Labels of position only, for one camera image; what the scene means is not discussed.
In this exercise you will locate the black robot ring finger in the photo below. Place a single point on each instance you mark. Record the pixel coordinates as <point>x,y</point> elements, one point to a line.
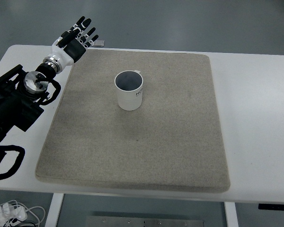
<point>84,37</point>

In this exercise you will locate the white table leg right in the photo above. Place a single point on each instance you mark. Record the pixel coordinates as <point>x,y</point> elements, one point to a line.
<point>231,214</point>

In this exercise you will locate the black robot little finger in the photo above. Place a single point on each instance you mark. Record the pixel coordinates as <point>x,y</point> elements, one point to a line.
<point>90,42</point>

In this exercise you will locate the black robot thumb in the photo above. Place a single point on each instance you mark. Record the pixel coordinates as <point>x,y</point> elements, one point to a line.
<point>66,38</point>

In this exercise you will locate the white cup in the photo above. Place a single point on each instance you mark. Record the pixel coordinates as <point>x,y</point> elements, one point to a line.
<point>129,88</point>

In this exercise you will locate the white table leg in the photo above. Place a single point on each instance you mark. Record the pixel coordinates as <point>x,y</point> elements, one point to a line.
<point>54,210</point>
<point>231,214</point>

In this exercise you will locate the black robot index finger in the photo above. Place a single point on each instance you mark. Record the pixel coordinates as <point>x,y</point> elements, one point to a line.
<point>77,24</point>

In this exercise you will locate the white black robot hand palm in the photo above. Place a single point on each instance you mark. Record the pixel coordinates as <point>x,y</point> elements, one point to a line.
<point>69,54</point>

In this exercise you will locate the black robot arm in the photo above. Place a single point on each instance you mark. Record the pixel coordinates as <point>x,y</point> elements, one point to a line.
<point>23,94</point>

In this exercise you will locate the black table control panel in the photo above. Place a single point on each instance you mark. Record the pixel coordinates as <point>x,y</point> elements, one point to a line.
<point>264,206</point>

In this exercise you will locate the white power strip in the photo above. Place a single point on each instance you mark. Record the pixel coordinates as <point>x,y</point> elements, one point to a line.
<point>8,211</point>

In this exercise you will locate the white table leg left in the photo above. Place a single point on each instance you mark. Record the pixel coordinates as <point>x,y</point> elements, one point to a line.
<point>54,210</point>

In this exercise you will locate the small grey square object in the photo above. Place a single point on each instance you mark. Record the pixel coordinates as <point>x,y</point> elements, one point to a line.
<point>99,43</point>

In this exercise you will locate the beige felt mat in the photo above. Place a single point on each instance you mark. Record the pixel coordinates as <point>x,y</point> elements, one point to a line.
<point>172,142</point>

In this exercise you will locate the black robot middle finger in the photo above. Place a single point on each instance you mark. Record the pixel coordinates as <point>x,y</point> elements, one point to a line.
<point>83,26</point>

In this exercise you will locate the metal floor plate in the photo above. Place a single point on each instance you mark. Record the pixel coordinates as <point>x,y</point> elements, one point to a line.
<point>110,221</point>

